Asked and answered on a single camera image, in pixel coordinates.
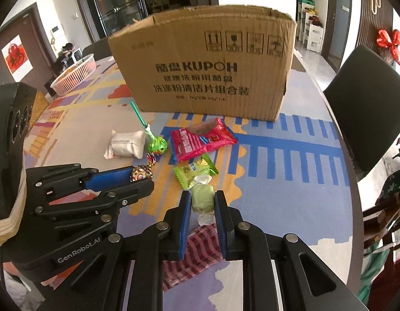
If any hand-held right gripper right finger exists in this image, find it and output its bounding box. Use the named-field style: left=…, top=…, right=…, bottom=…
left=213, top=190, right=367, bottom=311

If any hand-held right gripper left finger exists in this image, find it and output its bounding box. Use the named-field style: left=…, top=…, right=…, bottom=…
left=35, top=190, right=192, bottom=311

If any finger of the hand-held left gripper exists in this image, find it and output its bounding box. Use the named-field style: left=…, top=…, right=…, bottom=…
left=35, top=179, right=155, bottom=221
left=27, top=164, right=136, bottom=199

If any colourful foil candy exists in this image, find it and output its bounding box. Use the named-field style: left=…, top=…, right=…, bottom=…
left=129, top=152, right=155, bottom=182

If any pale green candy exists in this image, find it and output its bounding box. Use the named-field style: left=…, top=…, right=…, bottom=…
left=191, top=175, right=217, bottom=225

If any white snack packet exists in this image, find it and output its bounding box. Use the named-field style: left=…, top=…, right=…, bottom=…
left=104, top=130, right=146, bottom=160

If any dark red checked snack packet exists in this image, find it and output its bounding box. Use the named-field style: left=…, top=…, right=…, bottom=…
left=161, top=223, right=226, bottom=292

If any green lollipop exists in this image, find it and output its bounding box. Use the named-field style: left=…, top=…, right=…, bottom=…
left=130, top=101, right=169, bottom=154

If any light green snack packet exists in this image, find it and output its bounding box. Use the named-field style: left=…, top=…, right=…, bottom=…
left=172, top=155, right=218, bottom=190

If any pink snack packet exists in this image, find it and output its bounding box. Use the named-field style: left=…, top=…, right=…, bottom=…
left=170, top=117, right=239, bottom=163

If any brown cardboard box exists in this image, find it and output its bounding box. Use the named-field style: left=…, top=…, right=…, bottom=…
left=108, top=5, right=298, bottom=122

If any yellow woven box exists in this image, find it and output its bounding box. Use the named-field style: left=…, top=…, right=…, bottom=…
left=27, top=90, right=51, bottom=130

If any red and white door poster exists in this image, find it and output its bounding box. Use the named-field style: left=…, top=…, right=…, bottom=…
left=1, top=34, right=34, bottom=73

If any pink plastic basket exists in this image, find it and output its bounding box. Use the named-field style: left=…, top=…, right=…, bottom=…
left=50, top=54, right=97, bottom=96

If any brown entrance door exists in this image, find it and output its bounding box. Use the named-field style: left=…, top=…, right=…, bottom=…
left=0, top=2, right=53, bottom=85

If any black dining chair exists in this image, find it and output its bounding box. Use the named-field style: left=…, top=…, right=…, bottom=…
left=82, top=37, right=113, bottom=60
left=323, top=45, right=400, bottom=183

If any beige cloth band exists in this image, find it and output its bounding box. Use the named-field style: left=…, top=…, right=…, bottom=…
left=0, top=151, right=28, bottom=247

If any teal garment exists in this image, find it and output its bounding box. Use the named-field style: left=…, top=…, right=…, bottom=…
left=357, top=246, right=398, bottom=305

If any black glass sliding door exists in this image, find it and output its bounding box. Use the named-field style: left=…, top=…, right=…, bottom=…
left=72, top=0, right=217, bottom=39

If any brown wooden chair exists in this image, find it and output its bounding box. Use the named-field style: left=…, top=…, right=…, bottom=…
left=362, top=136, right=400, bottom=253

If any dark green garment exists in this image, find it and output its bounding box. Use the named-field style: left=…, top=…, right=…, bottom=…
left=380, top=168, right=400, bottom=208

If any brown cardboard sheet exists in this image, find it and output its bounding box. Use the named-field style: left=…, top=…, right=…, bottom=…
left=291, top=50, right=307, bottom=73

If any red garment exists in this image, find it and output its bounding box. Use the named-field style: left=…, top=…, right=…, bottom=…
left=368, top=266, right=400, bottom=311

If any white storage shelf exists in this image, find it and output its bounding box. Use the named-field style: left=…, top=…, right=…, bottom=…
left=300, top=0, right=324, bottom=52

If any grey hallway door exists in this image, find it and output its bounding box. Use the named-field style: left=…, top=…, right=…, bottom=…
left=328, top=0, right=359, bottom=68

